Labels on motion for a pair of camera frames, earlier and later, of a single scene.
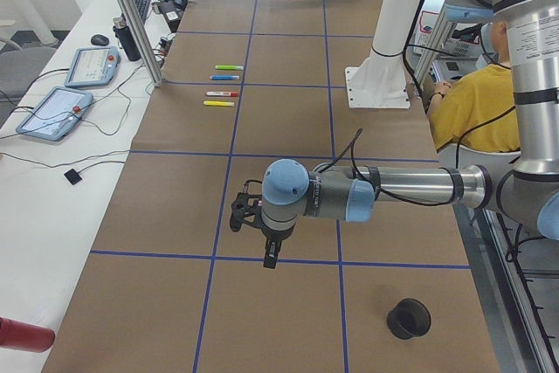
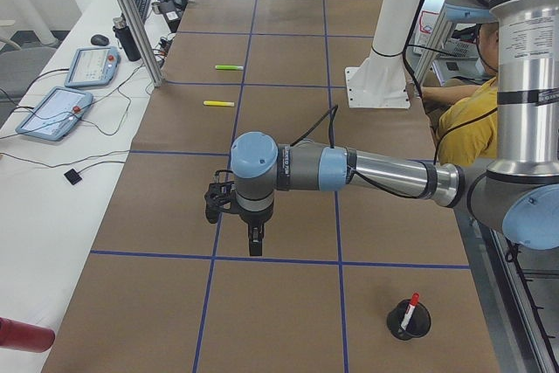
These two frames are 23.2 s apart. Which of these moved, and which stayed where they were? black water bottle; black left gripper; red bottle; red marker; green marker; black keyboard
Moved: red marker; black left gripper
Stayed: black keyboard; green marker; black water bottle; red bottle
